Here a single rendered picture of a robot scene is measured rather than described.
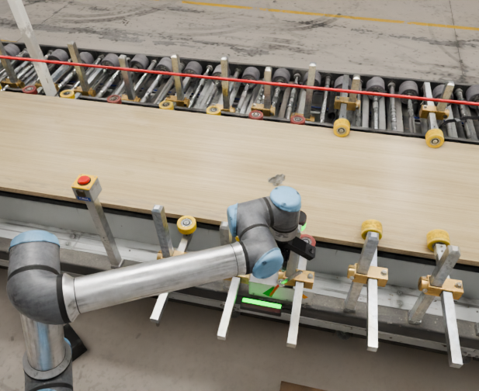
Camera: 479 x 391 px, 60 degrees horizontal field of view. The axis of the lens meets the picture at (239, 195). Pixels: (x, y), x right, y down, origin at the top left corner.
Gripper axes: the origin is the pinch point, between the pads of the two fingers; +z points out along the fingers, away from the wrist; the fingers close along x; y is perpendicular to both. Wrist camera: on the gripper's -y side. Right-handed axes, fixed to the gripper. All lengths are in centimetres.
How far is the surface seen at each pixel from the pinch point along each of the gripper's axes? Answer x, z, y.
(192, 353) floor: -4, 101, 45
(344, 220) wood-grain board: -36.1, 10.9, -20.3
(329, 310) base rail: -4.6, 30.9, -19.1
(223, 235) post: -6.0, -5.1, 23.5
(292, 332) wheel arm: 15.6, 14.9, -5.5
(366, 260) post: -6.1, -4.3, -26.5
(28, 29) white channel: -104, -27, 154
